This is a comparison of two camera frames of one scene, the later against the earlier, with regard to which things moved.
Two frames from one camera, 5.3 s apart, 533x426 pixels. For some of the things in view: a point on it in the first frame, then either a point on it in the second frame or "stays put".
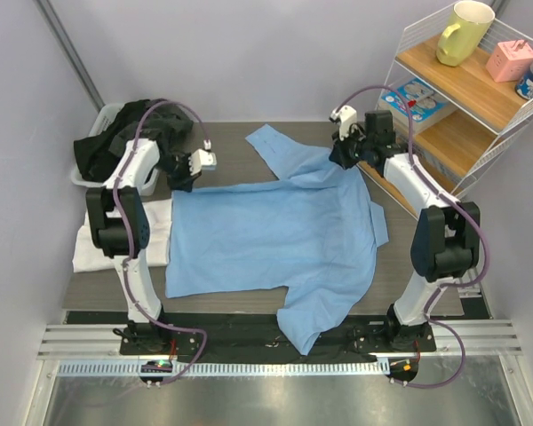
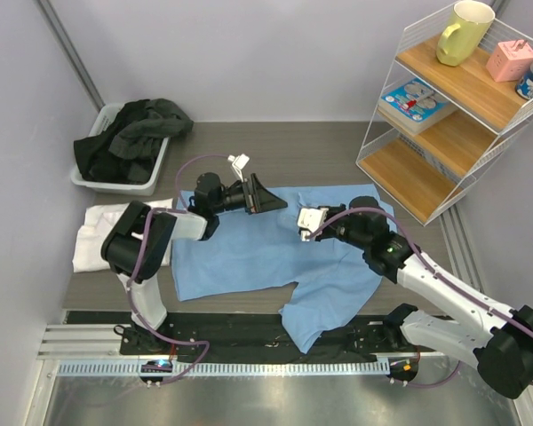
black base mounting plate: (260, 336) stays put
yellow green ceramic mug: (468, 24) stays put
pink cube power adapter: (509, 60) stays put
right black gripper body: (364, 144) -> (341, 229)
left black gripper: (186, 183) -> (257, 199)
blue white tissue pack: (428, 105) stays put
